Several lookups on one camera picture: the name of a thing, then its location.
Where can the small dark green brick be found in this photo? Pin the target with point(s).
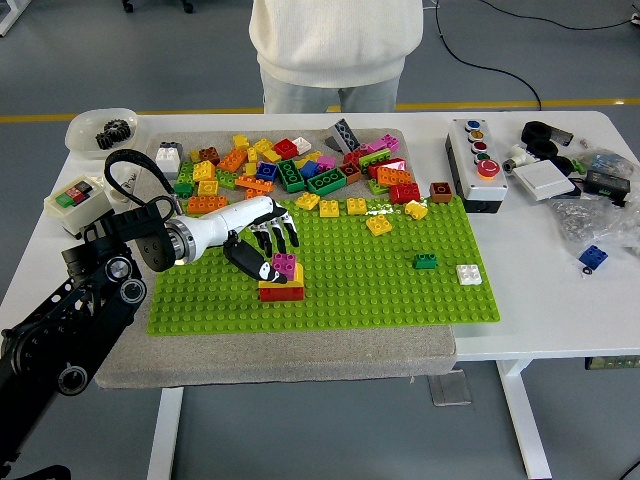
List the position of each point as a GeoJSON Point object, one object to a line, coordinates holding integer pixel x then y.
{"type": "Point", "coordinates": [425, 261]}

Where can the white push-button control box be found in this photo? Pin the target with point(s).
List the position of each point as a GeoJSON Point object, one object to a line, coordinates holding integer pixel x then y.
{"type": "Point", "coordinates": [487, 186]}

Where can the clear bag of blue parts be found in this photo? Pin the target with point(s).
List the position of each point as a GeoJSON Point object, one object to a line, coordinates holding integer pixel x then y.
{"type": "Point", "coordinates": [607, 161]}

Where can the black clamp with metal plate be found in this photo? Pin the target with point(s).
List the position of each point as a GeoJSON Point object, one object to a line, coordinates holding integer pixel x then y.
{"type": "Point", "coordinates": [537, 131]}

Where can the blue square brick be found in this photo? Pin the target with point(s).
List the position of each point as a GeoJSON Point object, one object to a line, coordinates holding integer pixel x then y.
{"type": "Point", "coordinates": [309, 170]}
{"type": "Point", "coordinates": [267, 172]}
{"type": "Point", "coordinates": [593, 256]}

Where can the lime green long brick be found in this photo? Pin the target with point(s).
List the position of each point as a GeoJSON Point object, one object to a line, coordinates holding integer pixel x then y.
{"type": "Point", "coordinates": [375, 159]}

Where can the black power adapter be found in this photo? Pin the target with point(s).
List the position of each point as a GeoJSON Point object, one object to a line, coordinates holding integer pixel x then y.
{"type": "Point", "coordinates": [606, 184]}

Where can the grey floor plate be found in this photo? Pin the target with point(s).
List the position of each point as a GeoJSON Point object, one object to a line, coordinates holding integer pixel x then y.
{"type": "Point", "coordinates": [450, 390]}

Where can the magenta square brick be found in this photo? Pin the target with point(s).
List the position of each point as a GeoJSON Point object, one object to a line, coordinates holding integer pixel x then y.
{"type": "Point", "coordinates": [286, 264]}

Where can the white and grey brick stack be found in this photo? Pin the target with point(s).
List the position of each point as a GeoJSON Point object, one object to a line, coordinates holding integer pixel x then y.
{"type": "Point", "coordinates": [169, 155]}

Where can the black chair base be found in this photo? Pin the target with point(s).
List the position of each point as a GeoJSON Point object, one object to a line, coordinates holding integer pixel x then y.
{"type": "Point", "coordinates": [128, 5]}

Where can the white wall switch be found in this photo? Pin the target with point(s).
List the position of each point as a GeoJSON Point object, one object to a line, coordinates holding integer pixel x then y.
{"type": "Point", "coordinates": [543, 181]}

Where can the red rounded brick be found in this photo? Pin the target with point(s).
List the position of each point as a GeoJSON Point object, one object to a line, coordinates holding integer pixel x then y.
{"type": "Point", "coordinates": [404, 193]}

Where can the white pipe fitting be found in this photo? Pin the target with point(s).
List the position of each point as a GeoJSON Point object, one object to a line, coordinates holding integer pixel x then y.
{"type": "Point", "coordinates": [520, 156]}

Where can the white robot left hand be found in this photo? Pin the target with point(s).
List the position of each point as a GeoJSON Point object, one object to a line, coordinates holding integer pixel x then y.
{"type": "Point", "coordinates": [230, 220]}

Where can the green studded baseplate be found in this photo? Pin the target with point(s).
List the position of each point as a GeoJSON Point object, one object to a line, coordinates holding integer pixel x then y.
{"type": "Point", "coordinates": [360, 295]}

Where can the red stepped brick stack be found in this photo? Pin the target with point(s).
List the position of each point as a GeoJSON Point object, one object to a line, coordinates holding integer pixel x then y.
{"type": "Point", "coordinates": [281, 295]}

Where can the white switch box green red buttons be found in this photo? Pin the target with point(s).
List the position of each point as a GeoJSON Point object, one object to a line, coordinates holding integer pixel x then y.
{"type": "Point", "coordinates": [80, 212]}

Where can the yellow narrow brick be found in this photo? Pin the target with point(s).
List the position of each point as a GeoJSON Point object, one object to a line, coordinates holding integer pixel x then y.
{"type": "Point", "coordinates": [252, 155]}
{"type": "Point", "coordinates": [250, 169]}

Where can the green square brick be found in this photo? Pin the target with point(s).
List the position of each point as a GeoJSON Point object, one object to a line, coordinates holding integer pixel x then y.
{"type": "Point", "coordinates": [377, 186]}
{"type": "Point", "coordinates": [226, 179]}

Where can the person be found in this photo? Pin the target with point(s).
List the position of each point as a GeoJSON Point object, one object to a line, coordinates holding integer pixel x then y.
{"type": "Point", "coordinates": [335, 40]}

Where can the pink square brick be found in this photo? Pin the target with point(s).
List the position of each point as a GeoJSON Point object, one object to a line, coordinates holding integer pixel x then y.
{"type": "Point", "coordinates": [327, 161]}

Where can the clear bag of screws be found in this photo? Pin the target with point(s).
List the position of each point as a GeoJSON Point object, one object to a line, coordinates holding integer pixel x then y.
{"type": "Point", "coordinates": [590, 220]}

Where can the white square brick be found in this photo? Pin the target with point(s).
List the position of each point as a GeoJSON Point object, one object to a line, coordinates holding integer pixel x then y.
{"type": "Point", "coordinates": [303, 145]}
{"type": "Point", "coordinates": [469, 275]}

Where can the pink long brick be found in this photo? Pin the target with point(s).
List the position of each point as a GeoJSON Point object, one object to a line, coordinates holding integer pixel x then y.
{"type": "Point", "coordinates": [386, 143]}

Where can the yellow square brick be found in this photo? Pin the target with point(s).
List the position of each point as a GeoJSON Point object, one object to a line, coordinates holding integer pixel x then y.
{"type": "Point", "coordinates": [209, 186]}
{"type": "Point", "coordinates": [262, 146]}
{"type": "Point", "coordinates": [379, 225]}
{"type": "Point", "coordinates": [357, 206]}
{"type": "Point", "coordinates": [272, 156]}
{"type": "Point", "coordinates": [416, 210]}
{"type": "Point", "coordinates": [308, 200]}
{"type": "Point", "coordinates": [329, 208]}
{"type": "Point", "coordinates": [241, 142]}
{"type": "Point", "coordinates": [204, 171]}

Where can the green plastic clip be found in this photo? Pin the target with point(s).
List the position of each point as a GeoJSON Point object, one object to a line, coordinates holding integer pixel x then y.
{"type": "Point", "coordinates": [580, 164]}

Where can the white furniture frame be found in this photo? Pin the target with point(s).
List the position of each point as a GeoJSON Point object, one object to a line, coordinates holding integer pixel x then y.
{"type": "Point", "coordinates": [7, 22]}

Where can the orange flat long brick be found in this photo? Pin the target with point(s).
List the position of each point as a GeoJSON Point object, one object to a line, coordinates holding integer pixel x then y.
{"type": "Point", "coordinates": [255, 183]}

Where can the green long upturned brick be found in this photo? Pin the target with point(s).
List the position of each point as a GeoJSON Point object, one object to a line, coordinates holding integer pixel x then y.
{"type": "Point", "coordinates": [326, 181]}
{"type": "Point", "coordinates": [291, 175]}

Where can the brown upturned brick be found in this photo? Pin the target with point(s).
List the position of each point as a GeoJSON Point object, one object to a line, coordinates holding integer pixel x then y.
{"type": "Point", "coordinates": [350, 172]}

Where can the white plastic bowl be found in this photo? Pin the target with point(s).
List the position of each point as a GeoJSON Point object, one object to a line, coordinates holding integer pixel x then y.
{"type": "Point", "coordinates": [82, 132]}

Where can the yellow flat brick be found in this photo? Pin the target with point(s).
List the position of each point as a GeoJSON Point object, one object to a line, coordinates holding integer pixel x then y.
{"type": "Point", "coordinates": [300, 163]}

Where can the grey long brick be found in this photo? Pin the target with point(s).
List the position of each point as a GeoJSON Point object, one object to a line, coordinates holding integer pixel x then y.
{"type": "Point", "coordinates": [345, 134]}

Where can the brown square brick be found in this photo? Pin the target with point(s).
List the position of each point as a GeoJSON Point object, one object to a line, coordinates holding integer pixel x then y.
{"type": "Point", "coordinates": [441, 192]}
{"type": "Point", "coordinates": [209, 155]}

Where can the table height control panel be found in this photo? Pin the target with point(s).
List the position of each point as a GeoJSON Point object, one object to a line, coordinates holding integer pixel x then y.
{"type": "Point", "coordinates": [612, 363]}

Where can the red square brick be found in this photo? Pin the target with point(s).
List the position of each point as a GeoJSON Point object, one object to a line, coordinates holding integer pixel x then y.
{"type": "Point", "coordinates": [353, 159]}
{"type": "Point", "coordinates": [286, 148]}

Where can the grey-brown mat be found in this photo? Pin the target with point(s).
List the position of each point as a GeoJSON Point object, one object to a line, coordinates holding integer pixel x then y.
{"type": "Point", "coordinates": [275, 355]}

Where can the black metal gear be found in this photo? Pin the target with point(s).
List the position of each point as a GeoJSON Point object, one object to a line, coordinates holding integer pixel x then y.
{"type": "Point", "coordinates": [106, 140]}
{"type": "Point", "coordinates": [121, 130]}

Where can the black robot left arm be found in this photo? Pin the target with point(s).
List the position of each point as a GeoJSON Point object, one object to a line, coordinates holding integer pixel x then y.
{"type": "Point", "coordinates": [135, 222]}

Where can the white table leg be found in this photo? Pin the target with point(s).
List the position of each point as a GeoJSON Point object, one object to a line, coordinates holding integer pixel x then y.
{"type": "Point", "coordinates": [165, 435]}
{"type": "Point", "coordinates": [525, 425]}

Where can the red glossy sloped brick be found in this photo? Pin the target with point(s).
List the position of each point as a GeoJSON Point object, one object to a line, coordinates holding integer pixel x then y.
{"type": "Point", "coordinates": [392, 164]}

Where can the yellow curved brick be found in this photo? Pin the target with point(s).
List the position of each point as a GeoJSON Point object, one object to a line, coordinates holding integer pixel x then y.
{"type": "Point", "coordinates": [299, 277]}

